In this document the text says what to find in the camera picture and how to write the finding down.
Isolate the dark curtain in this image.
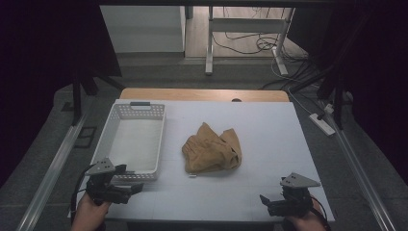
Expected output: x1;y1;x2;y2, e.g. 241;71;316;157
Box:
287;0;408;187
0;0;123;189

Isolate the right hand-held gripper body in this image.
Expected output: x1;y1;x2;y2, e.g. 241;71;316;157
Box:
267;171;322;218

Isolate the white perforated plastic basket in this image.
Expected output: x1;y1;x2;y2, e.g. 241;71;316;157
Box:
89;101;166;183

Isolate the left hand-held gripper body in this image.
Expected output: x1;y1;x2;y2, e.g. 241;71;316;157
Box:
85;157;133;206

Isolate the aluminium rail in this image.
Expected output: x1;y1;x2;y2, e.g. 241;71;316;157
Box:
15;112;89;231
320;102;397;231

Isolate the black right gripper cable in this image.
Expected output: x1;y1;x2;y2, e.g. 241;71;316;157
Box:
308;195;332;231

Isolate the person's left hand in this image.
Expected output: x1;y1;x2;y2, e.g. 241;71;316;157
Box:
70;192;113;231

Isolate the white metal desk frame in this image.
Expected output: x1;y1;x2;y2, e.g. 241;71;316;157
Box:
204;6;296;77

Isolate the white cabinet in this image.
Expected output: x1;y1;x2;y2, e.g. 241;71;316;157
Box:
99;5;188;54

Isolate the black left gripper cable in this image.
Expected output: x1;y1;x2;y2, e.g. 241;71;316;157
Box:
70;164;97;225

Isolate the tangle of black floor cables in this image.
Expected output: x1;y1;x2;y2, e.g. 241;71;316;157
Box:
211;6;311;65

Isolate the tan cloth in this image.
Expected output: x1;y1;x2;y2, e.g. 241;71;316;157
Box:
181;121;242;175

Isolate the white power strip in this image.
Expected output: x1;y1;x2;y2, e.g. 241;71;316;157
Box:
308;113;337;137

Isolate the person's right hand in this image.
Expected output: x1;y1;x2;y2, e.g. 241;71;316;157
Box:
284;208;329;231

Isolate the wooden table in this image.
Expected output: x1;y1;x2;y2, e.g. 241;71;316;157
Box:
119;88;291;103

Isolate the white table sheet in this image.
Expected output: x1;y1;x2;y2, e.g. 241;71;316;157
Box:
68;98;335;223

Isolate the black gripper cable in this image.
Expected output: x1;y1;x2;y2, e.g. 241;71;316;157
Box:
308;195;332;231
70;164;97;225

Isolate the black metal stand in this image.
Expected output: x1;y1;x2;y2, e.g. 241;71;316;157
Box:
288;61;354;131
70;62;125;127

